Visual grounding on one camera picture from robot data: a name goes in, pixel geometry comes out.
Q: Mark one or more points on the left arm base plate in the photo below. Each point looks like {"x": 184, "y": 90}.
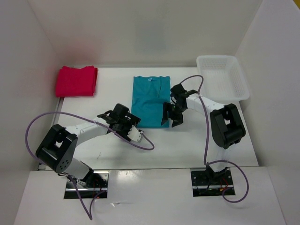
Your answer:
{"x": 97, "y": 187}

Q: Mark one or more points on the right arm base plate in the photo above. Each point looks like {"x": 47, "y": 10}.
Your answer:
{"x": 203, "y": 186}

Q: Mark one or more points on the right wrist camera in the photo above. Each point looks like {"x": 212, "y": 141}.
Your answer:
{"x": 177, "y": 91}

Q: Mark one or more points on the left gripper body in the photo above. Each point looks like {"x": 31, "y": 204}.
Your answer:
{"x": 125, "y": 124}

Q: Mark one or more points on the pink t-shirt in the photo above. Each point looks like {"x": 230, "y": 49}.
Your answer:
{"x": 76, "y": 82}

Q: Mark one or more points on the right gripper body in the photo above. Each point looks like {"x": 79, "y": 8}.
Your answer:
{"x": 176, "y": 110}

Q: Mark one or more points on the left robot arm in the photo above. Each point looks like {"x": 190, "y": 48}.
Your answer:
{"x": 58, "y": 147}

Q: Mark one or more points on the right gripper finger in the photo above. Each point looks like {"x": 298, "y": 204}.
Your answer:
{"x": 177, "y": 121}
{"x": 165, "y": 115}

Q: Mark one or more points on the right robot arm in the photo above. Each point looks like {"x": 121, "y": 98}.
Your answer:
{"x": 223, "y": 122}

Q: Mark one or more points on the teal t-shirt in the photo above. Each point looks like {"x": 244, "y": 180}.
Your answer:
{"x": 148, "y": 96}

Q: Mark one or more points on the white plastic basket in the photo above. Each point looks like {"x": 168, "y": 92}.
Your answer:
{"x": 224, "y": 79}

